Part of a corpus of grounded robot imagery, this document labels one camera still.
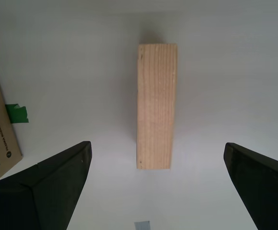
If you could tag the green tape piece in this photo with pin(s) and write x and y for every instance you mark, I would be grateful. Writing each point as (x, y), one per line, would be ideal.
(18, 114)

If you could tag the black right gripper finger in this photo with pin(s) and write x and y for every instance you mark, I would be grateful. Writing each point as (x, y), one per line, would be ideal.
(266, 189)
(38, 194)

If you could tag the grey tape square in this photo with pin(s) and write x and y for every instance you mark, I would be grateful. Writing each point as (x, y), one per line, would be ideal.
(142, 225)

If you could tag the light wooden block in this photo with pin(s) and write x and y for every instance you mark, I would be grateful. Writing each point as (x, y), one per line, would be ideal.
(156, 107)

